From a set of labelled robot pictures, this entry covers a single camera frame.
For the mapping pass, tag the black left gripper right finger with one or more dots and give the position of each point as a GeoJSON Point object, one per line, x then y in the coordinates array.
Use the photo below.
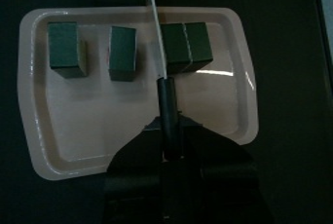
{"type": "Point", "coordinates": [217, 176]}

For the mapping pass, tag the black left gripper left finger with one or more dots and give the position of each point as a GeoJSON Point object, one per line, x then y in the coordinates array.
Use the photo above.
{"type": "Point", "coordinates": [134, 176]}

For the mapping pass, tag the wooden tray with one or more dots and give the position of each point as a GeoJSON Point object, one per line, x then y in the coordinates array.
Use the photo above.
{"type": "Point", "coordinates": [86, 120]}

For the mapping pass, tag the white card with red dot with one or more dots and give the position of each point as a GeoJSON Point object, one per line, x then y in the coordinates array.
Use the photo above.
{"type": "Point", "coordinates": [63, 44]}

